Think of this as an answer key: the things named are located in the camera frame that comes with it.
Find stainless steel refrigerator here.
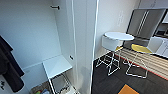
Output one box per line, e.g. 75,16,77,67
126,8,168,42

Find white upper kitchen cabinets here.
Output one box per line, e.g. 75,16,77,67
137,0,168,24

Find yellow bar stool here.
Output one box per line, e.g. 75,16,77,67
124,43,155,80

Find black wardrobe hook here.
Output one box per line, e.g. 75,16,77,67
49,4,61,11

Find white bar stool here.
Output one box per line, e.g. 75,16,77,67
95,35,125,77

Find round white high table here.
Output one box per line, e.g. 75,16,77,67
103,31,136,68

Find dark door hinge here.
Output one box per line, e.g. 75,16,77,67
68,54,75,61
0,81,6,91

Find black t-shirt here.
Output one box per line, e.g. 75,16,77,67
0,34,26,94

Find white inner shelf unit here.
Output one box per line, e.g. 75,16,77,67
41,54,75,94

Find white wall switch panel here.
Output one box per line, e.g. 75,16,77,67
117,10,125,27

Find white wardrobe carcass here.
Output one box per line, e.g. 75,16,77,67
0,0,100,94

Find silver microwave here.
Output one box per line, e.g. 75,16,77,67
155,27,168,37

